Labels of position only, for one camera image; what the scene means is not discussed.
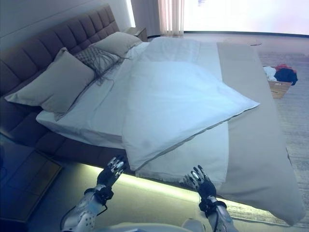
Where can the wooden nightstand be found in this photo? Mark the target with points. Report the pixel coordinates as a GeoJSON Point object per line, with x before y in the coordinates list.
{"type": "Point", "coordinates": [140, 32]}
{"type": "Point", "coordinates": [26, 183]}

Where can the brown upholstered bed frame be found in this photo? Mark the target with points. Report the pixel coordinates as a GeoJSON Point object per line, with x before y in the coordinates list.
{"type": "Point", "coordinates": [72, 147]}

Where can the large beige pillow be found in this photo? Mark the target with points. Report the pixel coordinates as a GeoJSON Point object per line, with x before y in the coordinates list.
{"type": "Point", "coordinates": [55, 84]}
{"type": "Point", "coordinates": [116, 43]}

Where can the dark blue garment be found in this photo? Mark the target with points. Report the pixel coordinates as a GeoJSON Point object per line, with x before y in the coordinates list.
{"type": "Point", "coordinates": [286, 77]}

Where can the brown tufted headboard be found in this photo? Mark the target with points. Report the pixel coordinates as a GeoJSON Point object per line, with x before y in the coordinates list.
{"type": "Point", "coordinates": [48, 43]}

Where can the silver robot torso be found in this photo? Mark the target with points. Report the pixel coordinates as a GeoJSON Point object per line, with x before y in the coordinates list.
{"type": "Point", "coordinates": [157, 227]}

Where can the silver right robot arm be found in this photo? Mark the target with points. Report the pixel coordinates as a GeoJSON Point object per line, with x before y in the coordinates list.
{"type": "Point", "coordinates": [219, 217]}

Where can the white garment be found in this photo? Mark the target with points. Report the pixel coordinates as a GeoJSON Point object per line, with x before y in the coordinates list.
{"type": "Point", "coordinates": [269, 73]}

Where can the white bed sheet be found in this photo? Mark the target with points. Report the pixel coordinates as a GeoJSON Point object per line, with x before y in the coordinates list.
{"type": "Point", "coordinates": [96, 111]}

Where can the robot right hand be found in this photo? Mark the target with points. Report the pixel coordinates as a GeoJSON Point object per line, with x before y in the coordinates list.
{"type": "Point", "coordinates": [206, 188]}

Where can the sheer beige curtain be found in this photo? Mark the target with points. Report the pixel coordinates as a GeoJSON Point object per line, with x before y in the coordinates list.
{"type": "Point", "coordinates": [170, 17]}

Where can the grey woven fringed cushion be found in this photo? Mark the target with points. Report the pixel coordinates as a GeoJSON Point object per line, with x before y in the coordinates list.
{"type": "Point", "coordinates": [96, 58]}

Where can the beige bed runner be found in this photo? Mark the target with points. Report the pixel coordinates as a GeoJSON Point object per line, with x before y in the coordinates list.
{"type": "Point", "coordinates": [253, 145]}

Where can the cardboard box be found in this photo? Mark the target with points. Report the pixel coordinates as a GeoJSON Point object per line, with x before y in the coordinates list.
{"type": "Point", "coordinates": [280, 89]}

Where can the white duvet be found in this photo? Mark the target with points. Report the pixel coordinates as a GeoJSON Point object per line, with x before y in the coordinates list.
{"type": "Point", "coordinates": [173, 101]}

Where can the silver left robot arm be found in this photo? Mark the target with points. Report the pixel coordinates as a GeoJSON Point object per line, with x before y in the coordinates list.
{"type": "Point", "coordinates": [84, 212]}

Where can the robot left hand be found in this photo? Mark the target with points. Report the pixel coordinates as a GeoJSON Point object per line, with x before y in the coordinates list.
{"type": "Point", "coordinates": [107, 176]}

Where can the red garment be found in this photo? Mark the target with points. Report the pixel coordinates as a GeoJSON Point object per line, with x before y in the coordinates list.
{"type": "Point", "coordinates": [285, 66]}

